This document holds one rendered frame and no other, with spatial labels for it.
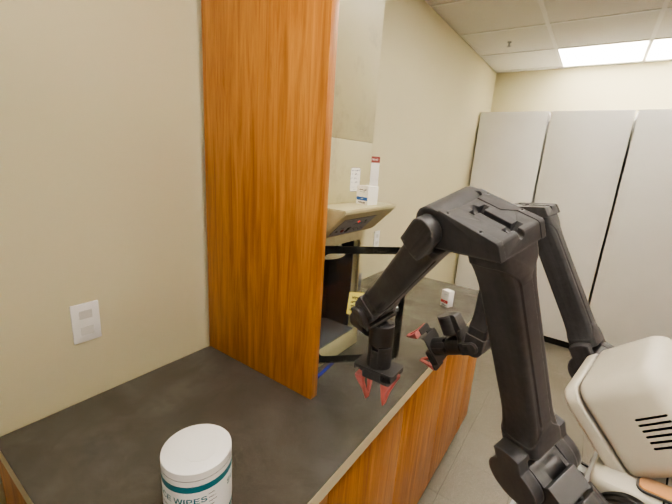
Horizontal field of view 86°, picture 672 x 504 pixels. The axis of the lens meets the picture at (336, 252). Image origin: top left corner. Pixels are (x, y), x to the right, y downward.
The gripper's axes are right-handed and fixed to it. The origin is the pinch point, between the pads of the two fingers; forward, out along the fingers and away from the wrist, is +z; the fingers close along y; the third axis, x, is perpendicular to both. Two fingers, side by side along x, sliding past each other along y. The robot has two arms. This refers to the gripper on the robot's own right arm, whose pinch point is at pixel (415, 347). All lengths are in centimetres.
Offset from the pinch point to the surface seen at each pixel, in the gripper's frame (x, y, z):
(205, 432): 69, 25, -8
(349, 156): -6, 67, -8
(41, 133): 64, 102, 9
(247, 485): 66, 9, -4
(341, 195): 0, 57, -3
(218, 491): 73, 16, -13
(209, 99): 19, 103, 9
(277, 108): 16, 85, -14
